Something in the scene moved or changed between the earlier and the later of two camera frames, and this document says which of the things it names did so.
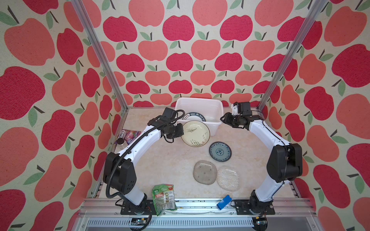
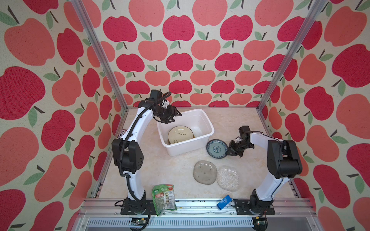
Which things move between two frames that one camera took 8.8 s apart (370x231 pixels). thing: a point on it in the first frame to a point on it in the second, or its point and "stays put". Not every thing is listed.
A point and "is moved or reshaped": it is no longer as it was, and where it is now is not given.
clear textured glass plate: [228, 178] stays put
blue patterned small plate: [220, 151] is moved or reshaped
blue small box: [224, 202] stays put
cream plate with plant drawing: [196, 134] is moved or reshaped
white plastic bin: [212, 109] to [189, 133]
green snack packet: [163, 196] stays put
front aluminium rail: [105, 215] stays put
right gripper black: [227, 117] to [231, 150]
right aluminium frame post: [300, 37] stays put
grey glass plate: [204, 172] stays put
